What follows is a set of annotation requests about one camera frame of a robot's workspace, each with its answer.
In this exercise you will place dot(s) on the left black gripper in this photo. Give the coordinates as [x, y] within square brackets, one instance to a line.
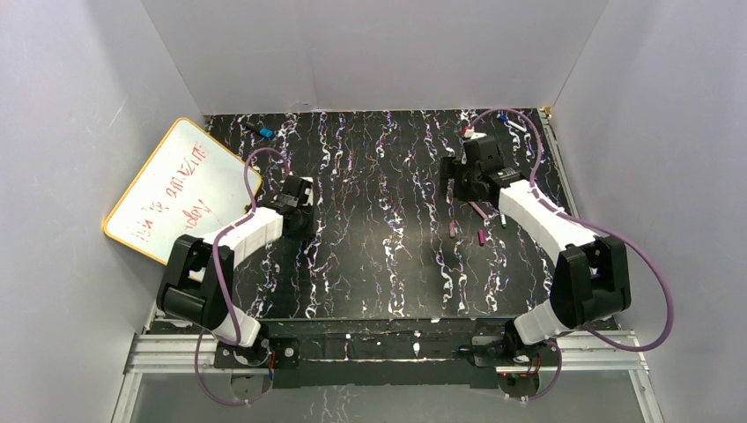
[300, 218]

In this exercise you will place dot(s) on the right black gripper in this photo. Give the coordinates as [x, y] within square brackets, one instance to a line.
[458, 183]

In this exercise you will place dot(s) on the pink marker pen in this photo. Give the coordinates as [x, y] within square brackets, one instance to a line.
[479, 211]

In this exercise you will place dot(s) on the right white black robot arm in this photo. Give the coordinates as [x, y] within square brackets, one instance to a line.
[591, 275]

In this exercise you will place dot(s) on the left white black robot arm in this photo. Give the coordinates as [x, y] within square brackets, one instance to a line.
[197, 285]

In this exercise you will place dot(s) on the blue capped white marker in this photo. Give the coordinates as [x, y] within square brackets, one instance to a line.
[512, 124]

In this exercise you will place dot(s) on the blue black marker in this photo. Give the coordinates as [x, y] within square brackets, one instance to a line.
[260, 130]

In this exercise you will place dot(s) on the yellow framed whiteboard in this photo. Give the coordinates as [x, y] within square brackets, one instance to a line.
[191, 184]

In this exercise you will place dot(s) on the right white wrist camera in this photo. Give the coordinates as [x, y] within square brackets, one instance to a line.
[469, 134]

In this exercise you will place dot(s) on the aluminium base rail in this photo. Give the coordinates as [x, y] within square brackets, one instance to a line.
[177, 353]

